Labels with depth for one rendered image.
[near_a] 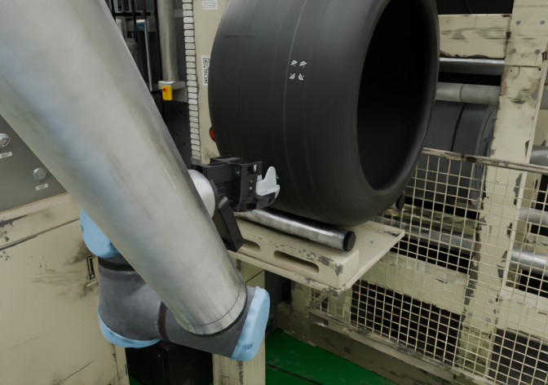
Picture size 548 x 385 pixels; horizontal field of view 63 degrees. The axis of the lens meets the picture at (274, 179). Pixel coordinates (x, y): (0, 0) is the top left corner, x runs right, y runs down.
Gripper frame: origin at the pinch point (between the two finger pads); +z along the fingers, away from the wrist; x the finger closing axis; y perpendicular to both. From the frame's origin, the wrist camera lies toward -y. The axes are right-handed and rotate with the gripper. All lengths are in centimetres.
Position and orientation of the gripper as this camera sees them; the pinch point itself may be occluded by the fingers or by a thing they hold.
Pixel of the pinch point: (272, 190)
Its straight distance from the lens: 84.8
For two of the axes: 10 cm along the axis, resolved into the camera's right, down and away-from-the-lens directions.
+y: 0.8, -9.7, -2.3
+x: -8.0, -1.9, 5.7
